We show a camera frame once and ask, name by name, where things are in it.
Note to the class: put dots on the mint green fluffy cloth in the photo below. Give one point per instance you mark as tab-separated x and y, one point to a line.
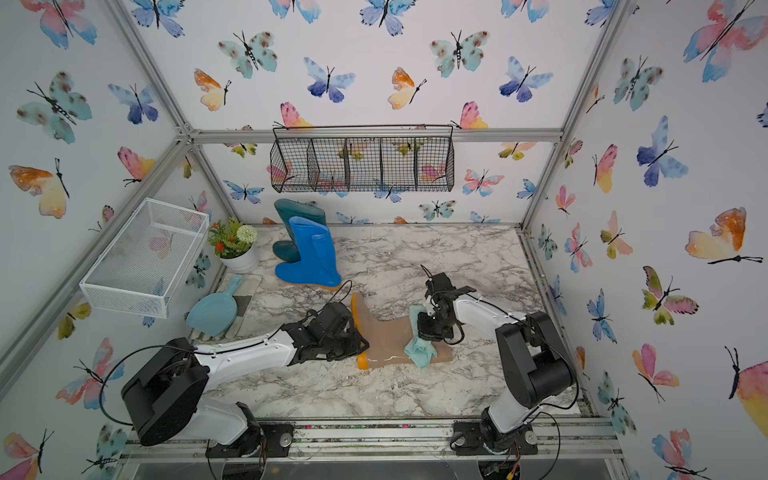
420	351

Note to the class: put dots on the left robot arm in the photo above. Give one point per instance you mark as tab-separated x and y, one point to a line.
166	398

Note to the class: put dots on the aluminium front rail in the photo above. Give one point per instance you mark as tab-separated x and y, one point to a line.
545	438

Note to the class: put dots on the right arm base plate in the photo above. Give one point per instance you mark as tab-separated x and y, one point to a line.
492	438

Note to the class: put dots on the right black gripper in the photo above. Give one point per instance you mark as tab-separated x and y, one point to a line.
426	334

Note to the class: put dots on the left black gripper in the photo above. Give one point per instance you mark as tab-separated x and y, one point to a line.
356	345

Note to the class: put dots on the beige rubber boot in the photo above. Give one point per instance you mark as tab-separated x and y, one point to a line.
387	338

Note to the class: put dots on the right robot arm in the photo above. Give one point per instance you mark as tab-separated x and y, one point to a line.
531	351

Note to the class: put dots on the blue rubber boot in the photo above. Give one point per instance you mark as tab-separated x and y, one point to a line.
317	263

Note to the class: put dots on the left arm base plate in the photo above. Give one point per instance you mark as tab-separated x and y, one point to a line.
266	441

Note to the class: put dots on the potted plant white pot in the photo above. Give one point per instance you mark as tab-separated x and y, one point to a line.
234	243

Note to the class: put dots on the white mesh wall basket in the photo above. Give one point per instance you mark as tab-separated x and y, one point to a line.
141	268

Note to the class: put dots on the black wire wall basket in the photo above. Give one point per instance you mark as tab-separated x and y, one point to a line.
357	159

